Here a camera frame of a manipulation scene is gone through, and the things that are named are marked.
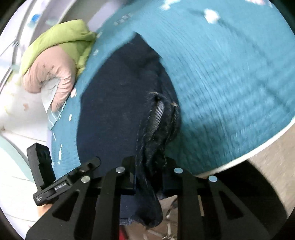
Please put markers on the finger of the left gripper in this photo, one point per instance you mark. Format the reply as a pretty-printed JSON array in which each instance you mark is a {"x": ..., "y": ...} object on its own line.
[
  {"x": 84, "y": 169},
  {"x": 40, "y": 165}
]

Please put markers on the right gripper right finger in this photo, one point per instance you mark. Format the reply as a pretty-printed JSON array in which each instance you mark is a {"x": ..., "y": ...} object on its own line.
[{"x": 220, "y": 206}]

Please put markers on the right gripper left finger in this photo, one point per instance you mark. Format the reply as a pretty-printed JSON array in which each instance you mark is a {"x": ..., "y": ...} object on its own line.
[{"x": 90, "y": 209}]

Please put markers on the dark denim jacket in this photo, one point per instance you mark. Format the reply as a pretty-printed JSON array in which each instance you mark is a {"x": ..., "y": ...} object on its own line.
[{"x": 129, "y": 113}]

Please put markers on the person's left hand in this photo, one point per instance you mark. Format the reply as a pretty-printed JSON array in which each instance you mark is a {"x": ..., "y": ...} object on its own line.
[{"x": 44, "y": 208}]

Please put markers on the white pillow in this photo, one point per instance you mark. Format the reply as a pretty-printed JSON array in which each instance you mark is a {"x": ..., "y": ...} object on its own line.
[{"x": 48, "y": 91}]

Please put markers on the pink folded duvet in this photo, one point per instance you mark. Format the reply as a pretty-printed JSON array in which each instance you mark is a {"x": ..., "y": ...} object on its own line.
[{"x": 52, "y": 63}]

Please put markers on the green folded duvet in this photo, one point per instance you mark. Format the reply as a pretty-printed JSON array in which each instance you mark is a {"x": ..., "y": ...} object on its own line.
[{"x": 73, "y": 37}]

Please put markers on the blue box on shelf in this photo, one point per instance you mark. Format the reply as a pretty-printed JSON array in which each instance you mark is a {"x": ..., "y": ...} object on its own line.
[{"x": 35, "y": 18}]

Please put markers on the teal quilted bed cover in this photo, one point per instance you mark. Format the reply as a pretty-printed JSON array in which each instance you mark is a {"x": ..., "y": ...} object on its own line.
[{"x": 231, "y": 64}]

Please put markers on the mint green bed frame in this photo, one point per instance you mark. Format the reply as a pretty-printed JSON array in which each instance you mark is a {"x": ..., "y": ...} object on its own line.
[{"x": 12, "y": 162}]

